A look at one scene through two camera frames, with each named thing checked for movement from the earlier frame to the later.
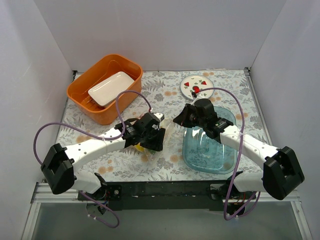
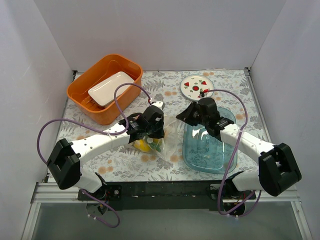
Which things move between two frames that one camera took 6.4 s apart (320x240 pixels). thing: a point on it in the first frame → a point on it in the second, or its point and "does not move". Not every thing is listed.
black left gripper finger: x=156 y=142 → x=160 y=133
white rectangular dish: x=105 y=91 does not move
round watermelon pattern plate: x=191 y=85 does not move
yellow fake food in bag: x=138 y=147 does not move
